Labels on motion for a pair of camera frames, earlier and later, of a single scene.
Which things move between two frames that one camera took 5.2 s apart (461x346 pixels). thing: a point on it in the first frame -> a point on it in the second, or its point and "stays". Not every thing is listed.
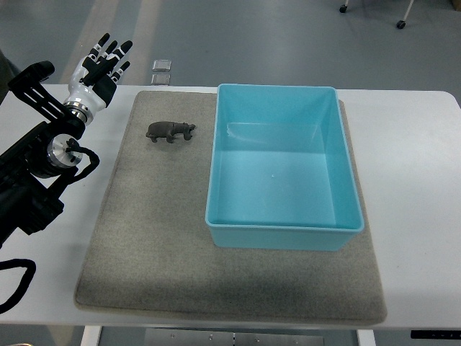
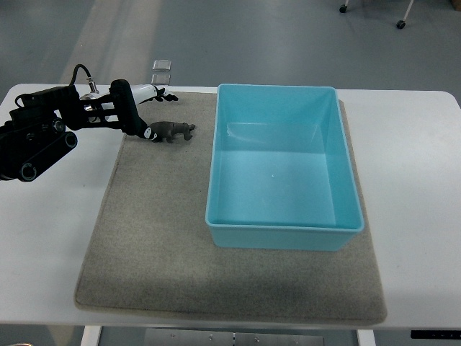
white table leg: [91, 335] stays
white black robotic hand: [92, 83] -> [125, 96]
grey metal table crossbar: [227, 337] stays
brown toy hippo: [168, 130] stays
